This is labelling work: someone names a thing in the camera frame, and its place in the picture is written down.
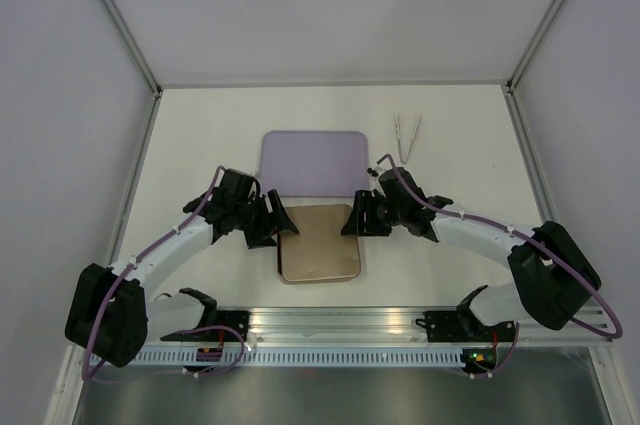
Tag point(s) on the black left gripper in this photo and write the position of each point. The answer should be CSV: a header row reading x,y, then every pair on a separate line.
x,y
272,223

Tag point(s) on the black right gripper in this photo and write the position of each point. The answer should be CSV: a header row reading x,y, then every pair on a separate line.
x,y
364,201

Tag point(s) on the beige tin lid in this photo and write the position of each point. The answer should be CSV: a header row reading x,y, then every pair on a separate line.
x,y
318,223

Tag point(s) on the metal tongs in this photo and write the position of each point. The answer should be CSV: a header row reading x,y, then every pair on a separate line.
x,y
405,142

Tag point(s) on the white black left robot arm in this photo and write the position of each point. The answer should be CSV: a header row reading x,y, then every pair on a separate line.
x,y
114,313

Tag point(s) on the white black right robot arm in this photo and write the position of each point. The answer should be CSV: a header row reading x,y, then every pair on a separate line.
x,y
551,279

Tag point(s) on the beige tin box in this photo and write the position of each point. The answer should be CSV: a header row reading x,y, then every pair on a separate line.
x,y
301,263

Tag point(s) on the lilac plastic tray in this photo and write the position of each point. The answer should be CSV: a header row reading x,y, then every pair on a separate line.
x,y
314,164

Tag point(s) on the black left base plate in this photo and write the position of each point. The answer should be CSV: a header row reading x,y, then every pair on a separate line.
x,y
238,320

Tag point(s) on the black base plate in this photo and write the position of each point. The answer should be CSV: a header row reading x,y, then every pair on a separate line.
x,y
238,320
441,326

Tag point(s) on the aluminium mounting rail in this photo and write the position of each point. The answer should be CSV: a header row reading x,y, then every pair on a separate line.
x,y
381,326

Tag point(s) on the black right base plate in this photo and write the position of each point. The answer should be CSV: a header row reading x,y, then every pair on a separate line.
x,y
441,326

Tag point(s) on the white slotted cable duct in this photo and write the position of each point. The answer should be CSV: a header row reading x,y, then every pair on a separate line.
x,y
316,357

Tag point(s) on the aluminium frame post left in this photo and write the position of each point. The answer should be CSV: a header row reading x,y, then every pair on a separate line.
x,y
132,48

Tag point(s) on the aluminium frame post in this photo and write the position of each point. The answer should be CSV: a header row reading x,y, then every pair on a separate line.
x,y
132,48
549,17

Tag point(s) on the aluminium frame post right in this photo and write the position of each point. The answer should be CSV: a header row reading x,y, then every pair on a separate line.
x,y
549,17

